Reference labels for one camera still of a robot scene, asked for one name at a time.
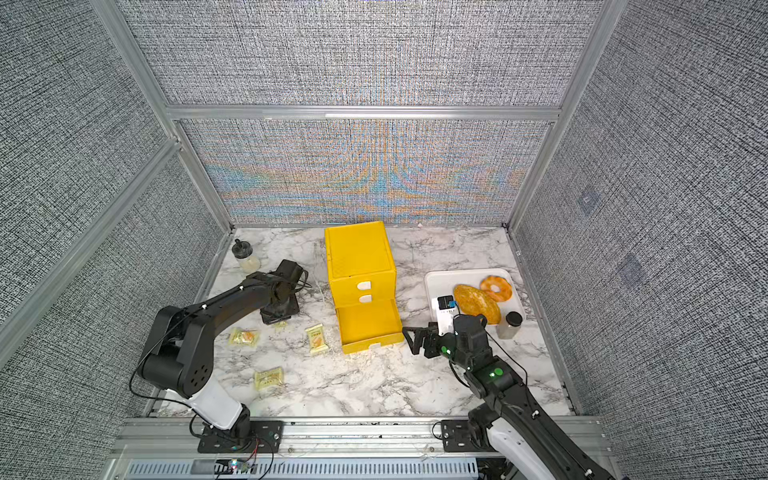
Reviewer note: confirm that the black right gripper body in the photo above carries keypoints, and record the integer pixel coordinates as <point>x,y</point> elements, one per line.
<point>447,347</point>

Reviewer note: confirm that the yellow plastic drawer cabinet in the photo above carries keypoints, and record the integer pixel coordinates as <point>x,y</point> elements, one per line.
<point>362,279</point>

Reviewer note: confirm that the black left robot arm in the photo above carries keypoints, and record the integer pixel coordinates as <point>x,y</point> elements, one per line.
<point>178,355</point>

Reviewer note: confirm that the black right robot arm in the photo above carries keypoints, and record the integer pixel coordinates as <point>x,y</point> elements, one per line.
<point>509,421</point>

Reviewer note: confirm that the crumb-coated oval bread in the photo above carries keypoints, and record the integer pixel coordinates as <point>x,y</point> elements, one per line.
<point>472,301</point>

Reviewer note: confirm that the white plastic tray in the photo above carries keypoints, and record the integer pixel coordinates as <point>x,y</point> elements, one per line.
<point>440,283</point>

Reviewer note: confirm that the glass jar black lid right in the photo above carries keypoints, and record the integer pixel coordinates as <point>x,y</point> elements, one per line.
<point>509,326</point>

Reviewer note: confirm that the glass jar black lid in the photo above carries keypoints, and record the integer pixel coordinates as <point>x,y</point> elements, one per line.
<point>245,257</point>
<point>509,326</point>

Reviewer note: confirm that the glass jar black lid left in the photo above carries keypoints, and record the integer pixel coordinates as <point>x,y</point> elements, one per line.
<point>245,257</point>

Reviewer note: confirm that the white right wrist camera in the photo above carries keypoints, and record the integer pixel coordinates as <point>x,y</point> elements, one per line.
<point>445,309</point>

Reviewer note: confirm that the glazed twisted ring bread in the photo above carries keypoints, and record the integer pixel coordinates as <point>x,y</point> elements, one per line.
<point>497,288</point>

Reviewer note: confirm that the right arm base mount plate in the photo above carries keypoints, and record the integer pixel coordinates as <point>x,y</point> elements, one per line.
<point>457,437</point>

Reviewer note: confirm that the white slotted cable duct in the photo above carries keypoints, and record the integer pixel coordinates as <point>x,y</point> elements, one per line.
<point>307,468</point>

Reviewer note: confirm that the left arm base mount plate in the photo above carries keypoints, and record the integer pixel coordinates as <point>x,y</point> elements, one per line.
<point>262,436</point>

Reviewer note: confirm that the aluminium front rail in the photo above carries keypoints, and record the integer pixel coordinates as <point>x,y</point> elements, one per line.
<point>300,437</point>

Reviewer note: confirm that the aluminium enclosure frame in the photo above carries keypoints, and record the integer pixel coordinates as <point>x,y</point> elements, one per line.
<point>24,319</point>

